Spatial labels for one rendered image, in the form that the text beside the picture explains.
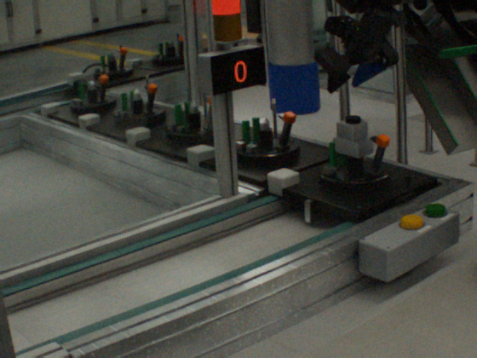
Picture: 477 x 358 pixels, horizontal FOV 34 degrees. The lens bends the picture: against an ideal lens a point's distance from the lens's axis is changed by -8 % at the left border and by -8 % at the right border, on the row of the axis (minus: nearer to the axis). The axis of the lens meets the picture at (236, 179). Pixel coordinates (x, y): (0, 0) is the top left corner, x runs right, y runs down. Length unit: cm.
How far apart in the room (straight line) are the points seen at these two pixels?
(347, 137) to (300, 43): 95
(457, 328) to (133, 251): 56
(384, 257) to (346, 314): 11
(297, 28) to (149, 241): 118
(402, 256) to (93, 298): 50
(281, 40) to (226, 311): 139
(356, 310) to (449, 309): 16
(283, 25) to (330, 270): 126
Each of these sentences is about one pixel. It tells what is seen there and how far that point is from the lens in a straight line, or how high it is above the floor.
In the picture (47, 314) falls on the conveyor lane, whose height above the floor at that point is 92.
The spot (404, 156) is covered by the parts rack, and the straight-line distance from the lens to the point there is 174.
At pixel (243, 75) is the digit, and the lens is 146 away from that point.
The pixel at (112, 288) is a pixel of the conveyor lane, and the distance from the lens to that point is 133.
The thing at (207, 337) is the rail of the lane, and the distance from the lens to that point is 118.
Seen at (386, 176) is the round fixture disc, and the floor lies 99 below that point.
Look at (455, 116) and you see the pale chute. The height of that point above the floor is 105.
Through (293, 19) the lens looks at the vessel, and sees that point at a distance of 244.
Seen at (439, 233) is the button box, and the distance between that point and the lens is 141.
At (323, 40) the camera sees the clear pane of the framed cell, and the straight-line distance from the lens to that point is 280.
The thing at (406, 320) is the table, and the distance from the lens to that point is 130.
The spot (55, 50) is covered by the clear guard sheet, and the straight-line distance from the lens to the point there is 131.
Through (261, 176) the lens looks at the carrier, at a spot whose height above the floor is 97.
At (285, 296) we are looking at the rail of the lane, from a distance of 126.
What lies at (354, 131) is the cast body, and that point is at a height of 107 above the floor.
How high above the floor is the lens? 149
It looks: 19 degrees down
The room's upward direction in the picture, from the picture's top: 4 degrees counter-clockwise
